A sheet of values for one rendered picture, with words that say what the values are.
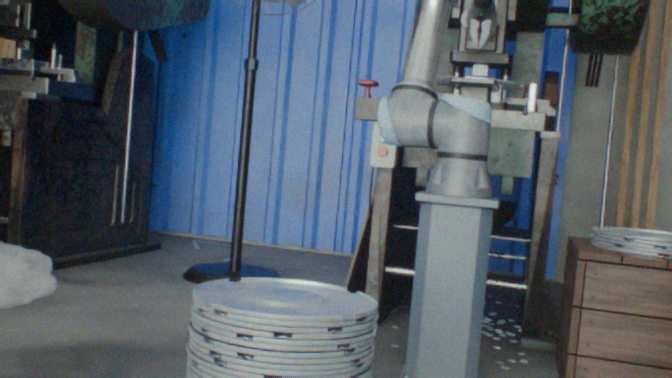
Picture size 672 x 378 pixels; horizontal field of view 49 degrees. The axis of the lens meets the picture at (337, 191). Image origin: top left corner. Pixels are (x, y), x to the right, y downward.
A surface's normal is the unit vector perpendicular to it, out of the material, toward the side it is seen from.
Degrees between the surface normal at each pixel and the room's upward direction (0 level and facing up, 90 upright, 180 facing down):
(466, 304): 90
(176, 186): 90
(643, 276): 90
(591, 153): 90
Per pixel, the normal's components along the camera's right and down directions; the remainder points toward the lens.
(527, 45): -0.25, 0.03
